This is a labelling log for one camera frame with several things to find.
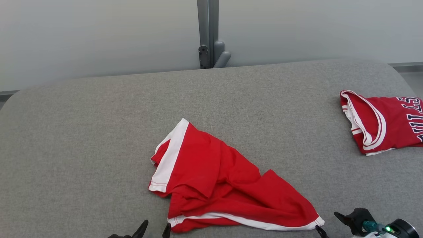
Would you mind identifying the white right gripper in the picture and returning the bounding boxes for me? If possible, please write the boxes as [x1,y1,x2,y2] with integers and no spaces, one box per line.
[316,212,384,238]

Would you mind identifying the red shorts with white trim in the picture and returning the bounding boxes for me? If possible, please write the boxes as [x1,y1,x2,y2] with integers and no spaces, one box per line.
[148,118,325,233]

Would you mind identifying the red jersey with white sleeves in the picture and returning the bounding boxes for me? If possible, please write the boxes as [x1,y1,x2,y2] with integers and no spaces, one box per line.
[340,90,423,156]

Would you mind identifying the grey fabric sofa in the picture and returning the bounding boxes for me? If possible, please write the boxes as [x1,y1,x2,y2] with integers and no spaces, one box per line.
[0,59,423,238]

